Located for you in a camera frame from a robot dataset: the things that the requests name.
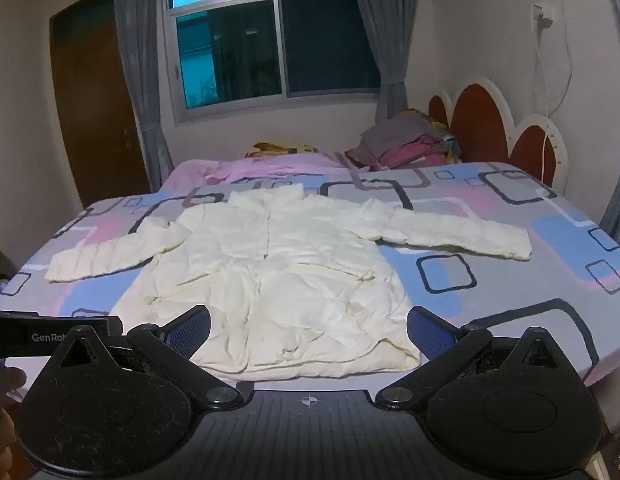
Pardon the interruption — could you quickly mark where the pink blanket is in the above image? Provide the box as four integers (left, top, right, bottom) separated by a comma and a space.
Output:
160, 152, 355, 192

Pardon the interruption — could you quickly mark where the colourful printed cloth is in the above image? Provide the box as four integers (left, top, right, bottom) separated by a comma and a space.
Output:
432, 119, 463, 162

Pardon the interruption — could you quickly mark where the person's left hand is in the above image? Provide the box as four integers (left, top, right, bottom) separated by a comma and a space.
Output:
0, 360, 28, 480

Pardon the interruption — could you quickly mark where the brown and white headboard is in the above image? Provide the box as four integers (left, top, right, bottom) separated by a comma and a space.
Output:
427, 75, 571, 188

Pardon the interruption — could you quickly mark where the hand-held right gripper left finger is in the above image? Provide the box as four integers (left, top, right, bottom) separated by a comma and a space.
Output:
50, 306, 245, 411

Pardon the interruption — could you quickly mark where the white cable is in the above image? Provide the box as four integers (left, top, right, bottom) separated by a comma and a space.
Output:
534, 15, 575, 183

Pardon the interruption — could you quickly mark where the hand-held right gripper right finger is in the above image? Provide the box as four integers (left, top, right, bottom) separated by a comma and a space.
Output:
375, 305, 571, 411

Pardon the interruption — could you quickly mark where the white puffer jacket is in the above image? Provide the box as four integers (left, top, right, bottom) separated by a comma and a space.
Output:
44, 182, 533, 375

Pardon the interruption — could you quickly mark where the grey device with buttons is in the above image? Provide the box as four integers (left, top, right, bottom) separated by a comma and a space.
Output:
587, 427, 620, 480

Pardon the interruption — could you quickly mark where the grey curtain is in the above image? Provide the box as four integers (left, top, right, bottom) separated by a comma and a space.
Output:
112, 0, 175, 192
346, 0, 421, 123

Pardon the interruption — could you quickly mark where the brown wooden door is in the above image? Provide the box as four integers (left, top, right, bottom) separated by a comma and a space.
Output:
48, 0, 151, 209

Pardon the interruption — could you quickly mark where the white wall charger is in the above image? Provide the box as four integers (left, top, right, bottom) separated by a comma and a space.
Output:
531, 2, 556, 28

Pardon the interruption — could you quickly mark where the pile of folded clothes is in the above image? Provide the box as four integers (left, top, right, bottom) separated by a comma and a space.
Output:
344, 109, 453, 173

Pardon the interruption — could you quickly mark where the bed with patterned sheet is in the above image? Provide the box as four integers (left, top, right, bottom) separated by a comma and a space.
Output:
0, 160, 620, 397

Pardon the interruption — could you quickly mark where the window with white frame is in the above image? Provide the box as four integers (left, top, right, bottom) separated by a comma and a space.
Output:
157, 0, 385, 126

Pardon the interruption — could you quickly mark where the yellow printed pillow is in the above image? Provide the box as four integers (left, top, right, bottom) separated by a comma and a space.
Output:
242, 141, 321, 159

